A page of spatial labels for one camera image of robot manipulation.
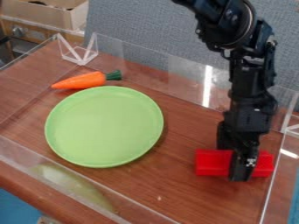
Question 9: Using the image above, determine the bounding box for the green plate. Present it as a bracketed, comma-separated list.
[44, 87, 164, 168]

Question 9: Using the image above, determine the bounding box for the cardboard box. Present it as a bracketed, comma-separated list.
[3, 0, 90, 31]

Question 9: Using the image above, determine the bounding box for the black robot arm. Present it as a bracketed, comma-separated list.
[172, 0, 278, 181]

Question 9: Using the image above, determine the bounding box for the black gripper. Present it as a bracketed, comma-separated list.
[218, 99, 278, 181]

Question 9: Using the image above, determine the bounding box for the clear acrylic corner bracket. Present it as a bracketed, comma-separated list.
[58, 34, 99, 66]

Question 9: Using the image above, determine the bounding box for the clear acrylic enclosure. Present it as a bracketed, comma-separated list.
[0, 37, 299, 224]

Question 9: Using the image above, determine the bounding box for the orange toy carrot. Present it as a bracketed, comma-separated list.
[51, 70, 122, 89]

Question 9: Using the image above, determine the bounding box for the red plastic block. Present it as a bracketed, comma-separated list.
[195, 150, 275, 178]

